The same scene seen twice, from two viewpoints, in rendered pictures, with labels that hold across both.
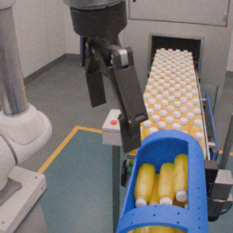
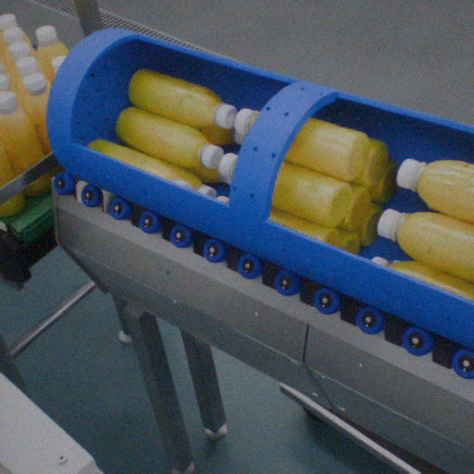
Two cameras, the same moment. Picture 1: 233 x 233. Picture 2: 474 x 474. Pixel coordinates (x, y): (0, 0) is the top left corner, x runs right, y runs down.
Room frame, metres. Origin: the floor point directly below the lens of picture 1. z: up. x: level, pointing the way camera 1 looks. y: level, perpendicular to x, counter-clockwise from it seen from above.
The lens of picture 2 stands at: (0.04, 0.78, 1.86)
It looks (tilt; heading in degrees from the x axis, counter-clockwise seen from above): 41 degrees down; 301
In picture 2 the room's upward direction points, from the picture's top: 9 degrees counter-clockwise
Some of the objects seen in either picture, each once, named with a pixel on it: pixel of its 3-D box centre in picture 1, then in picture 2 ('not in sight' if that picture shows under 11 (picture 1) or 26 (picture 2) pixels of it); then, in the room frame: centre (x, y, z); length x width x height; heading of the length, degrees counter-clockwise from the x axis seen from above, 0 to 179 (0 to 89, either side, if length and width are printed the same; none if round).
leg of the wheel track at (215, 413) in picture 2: not in sight; (199, 357); (0.87, -0.29, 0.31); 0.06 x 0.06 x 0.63; 78
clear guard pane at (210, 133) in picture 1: (205, 145); not in sight; (1.51, -0.64, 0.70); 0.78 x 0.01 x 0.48; 168
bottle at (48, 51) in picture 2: (195, 139); (60, 78); (1.16, -0.42, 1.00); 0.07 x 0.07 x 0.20
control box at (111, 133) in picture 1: (116, 126); not in sight; (1.21, 0.00, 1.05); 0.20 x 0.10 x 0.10; 168
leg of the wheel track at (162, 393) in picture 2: not in sight; (163, 396); (0.90, -0.16, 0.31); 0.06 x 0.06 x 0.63; 78
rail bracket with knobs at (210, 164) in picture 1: (207, 172); not in sight; (0.95, -0.45, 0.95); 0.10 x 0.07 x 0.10; 78
